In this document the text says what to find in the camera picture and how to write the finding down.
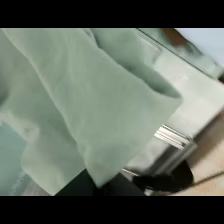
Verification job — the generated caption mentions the silver frame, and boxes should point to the silver frame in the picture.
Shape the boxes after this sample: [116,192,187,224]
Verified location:
[120,123,199,178]

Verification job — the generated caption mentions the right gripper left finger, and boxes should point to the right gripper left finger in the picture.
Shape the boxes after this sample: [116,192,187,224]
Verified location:
[54,168,102,197]

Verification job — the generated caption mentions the pale green shirt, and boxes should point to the pale green shirt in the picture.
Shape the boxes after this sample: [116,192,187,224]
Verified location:
[0,27,184,197]

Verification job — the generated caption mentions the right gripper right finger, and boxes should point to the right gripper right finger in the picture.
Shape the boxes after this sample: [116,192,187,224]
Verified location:
[99,172,146,197]

